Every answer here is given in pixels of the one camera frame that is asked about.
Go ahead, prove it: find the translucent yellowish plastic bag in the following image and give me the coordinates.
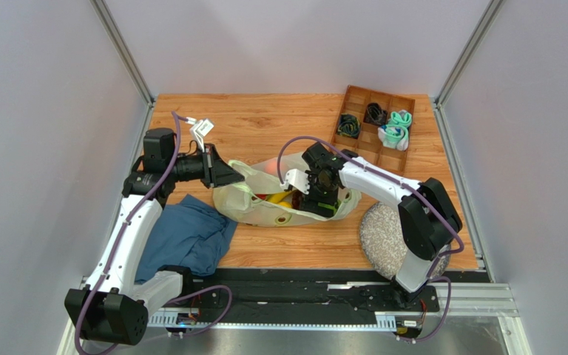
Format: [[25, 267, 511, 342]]
[[213, 158, 362, 227]]

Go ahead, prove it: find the speckled ceramic plate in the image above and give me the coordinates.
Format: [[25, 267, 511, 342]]
[[359, 200, 453, 280]]

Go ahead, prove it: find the white teal rolled sock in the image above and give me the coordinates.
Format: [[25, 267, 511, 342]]
[[378, 124, 410, 151]]

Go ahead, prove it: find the fake yellow banana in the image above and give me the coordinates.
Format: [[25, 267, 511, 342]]
[[266, 191, 292, 204]]

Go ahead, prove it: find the blue cloth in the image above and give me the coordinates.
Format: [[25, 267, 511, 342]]
[[135, 195, 237, 284]]

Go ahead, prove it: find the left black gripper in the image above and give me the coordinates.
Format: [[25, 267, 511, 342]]
[[166, 144, 244, 189]]

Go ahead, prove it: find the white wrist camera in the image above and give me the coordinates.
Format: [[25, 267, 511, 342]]
[[186, 117, 214, 151], [280, 169, 310, 195]]

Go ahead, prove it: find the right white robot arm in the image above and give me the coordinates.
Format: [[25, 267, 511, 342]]
[[280, 141, 463, 305]]

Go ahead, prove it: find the mint green rolled sock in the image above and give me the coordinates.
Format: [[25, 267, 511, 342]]
[[388, 109, 413, 129]]

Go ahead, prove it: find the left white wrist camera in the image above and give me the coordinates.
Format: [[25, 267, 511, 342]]
[[186, 117, 214, 151]]

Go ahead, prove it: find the black rolled sock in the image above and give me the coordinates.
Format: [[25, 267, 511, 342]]
[[363, 102, 388, 126]]

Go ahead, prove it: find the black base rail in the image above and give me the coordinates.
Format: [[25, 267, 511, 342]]
[[178, 268, 443, 329]]

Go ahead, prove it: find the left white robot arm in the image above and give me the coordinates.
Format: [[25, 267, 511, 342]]
[[64, 121, 244, 349]]

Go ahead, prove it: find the brown wooden divider tray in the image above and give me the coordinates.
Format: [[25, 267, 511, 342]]
[[331, 85, 415, 175]]

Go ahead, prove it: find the dark blue striped sock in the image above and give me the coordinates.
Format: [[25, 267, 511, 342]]
[[336, 113, 361, 139]]

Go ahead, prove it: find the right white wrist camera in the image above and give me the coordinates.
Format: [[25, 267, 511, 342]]
[[280, 169, 310, 195]]

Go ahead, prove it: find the fake orange fruit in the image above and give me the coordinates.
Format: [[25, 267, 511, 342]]
[[264, 162, 277, 176]]

